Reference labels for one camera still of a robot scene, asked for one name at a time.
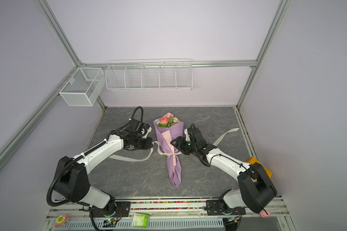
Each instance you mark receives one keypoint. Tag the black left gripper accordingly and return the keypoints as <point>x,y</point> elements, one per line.
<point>147,146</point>

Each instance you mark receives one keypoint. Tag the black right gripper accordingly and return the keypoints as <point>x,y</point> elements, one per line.
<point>180,143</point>

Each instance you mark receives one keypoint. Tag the pink purple wrapping paper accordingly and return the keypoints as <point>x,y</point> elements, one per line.
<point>165,134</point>

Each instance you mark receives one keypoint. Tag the cream fake rose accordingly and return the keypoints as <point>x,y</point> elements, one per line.
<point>175,120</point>

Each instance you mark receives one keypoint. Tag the red pink fake rose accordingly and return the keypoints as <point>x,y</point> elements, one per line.
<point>164,121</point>

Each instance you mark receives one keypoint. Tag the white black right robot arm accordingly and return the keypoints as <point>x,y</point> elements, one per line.
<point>256,189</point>

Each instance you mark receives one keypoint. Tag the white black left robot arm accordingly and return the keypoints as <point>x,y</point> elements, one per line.
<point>71,181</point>

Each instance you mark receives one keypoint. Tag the white mesh box basket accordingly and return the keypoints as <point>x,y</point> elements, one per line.
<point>84,86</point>

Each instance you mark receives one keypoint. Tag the green small packet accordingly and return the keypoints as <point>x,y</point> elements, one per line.
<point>140,220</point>

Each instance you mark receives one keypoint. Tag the small pink pig toy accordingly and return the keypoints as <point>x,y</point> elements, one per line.
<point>265,214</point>

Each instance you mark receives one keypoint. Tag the pink green round toy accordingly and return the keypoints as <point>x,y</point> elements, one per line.
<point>61,220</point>

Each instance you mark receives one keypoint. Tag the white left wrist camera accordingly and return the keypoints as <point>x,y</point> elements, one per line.
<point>146,129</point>

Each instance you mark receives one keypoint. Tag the white wire shelf basket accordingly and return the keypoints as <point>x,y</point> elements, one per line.
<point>150,74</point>

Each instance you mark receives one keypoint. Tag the white vented cable duct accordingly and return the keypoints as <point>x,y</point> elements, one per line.
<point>162,224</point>

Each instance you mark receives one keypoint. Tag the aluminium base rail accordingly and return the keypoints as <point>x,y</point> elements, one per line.
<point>163,207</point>

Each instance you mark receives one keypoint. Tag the aluminium enclosure frame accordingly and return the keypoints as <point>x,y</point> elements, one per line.
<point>33,63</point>

